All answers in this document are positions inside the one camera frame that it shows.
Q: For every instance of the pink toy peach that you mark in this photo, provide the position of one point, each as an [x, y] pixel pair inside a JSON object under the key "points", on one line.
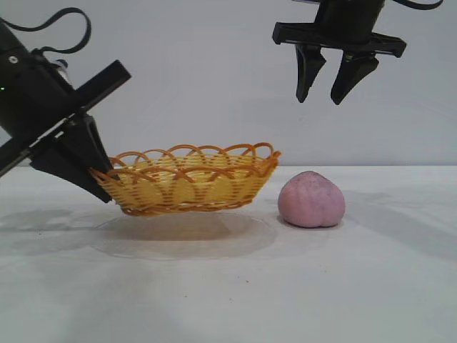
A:
{"points": [[310, 200]]}

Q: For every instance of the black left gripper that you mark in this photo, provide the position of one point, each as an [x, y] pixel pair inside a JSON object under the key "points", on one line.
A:
{"points": [[28, 96]]}

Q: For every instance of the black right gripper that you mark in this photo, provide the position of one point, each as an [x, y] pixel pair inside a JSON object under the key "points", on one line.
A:
{"points": [[346, 21]]}

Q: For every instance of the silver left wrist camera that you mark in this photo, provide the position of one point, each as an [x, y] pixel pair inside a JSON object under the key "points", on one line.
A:
{"points": [[63, 73]]}

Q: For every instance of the yellow woven plastic basket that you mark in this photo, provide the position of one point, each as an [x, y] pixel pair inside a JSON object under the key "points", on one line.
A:
{"points": [[185, 189]]}

